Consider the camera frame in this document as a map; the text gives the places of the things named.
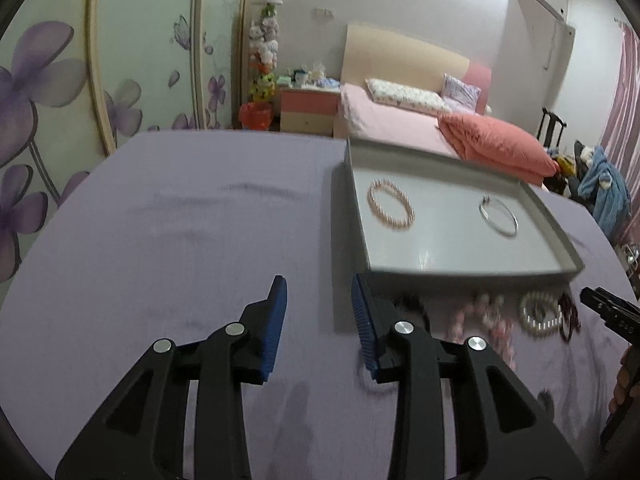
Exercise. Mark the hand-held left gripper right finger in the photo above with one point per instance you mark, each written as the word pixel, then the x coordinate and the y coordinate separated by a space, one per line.
pixel 361 325

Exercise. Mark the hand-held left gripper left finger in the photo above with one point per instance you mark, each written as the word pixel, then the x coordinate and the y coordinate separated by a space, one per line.
pixel 272 330

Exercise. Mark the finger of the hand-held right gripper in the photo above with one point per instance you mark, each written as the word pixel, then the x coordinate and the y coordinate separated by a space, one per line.
pixel 600 301

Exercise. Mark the grey cardboard tray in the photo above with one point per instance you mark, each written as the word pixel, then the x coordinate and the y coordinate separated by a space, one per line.
pixel 450 240

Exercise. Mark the person's right hand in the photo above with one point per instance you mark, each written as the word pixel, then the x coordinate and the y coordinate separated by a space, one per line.
pixel 625 380

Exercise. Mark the blue garment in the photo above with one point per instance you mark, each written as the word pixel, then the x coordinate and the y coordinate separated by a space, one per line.
pixel 607 185

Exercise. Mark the thin silver bangle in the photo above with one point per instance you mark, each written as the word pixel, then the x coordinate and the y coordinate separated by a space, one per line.
pixel 505 227

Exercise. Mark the purple tablecloth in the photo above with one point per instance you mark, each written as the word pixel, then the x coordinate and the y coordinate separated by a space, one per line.
pixel 175 240

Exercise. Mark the yellow toy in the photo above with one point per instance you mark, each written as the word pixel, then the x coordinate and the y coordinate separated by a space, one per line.
pixel 565 164

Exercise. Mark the black chair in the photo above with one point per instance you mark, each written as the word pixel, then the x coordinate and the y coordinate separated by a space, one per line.
pixel 550 127

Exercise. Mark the salmon folded duvet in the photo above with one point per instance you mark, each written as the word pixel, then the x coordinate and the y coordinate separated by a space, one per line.
pixel 495 142

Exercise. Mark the pink curtain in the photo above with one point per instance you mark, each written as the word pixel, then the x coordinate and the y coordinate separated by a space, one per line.
pixel 625 105

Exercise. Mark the pink bed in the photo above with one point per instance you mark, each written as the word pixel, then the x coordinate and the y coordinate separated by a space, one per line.
pixel 395 127

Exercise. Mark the red waste bin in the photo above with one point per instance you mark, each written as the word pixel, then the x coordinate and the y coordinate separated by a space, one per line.
pixel 255 116

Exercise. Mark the pink and beige nightstand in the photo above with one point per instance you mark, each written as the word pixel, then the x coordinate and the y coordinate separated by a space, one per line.
pixel 305 110

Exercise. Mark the white floral pillow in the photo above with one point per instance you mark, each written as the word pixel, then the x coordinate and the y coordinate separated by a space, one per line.
pixel 405 95

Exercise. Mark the purple pillow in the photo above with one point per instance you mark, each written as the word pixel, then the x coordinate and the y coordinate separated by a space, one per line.
pixel 460 91

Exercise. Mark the tissue box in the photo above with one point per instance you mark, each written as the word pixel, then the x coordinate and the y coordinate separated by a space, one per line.
pixel 318 71

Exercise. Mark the beige and pink headboard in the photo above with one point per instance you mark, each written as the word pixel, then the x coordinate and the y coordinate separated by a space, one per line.
pixel 400 55

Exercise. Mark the stack of plush toys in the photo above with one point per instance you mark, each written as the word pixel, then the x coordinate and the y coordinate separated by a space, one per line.
pixel 264 45

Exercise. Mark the white air conditioner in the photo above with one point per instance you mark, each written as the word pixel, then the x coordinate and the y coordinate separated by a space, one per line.
pixel 545 2

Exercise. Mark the floral wardrobe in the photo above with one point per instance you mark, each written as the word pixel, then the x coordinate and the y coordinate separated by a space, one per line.
pixel 100 60

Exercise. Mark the wall socket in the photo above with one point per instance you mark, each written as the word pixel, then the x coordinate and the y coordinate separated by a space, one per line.
pixel 323 11

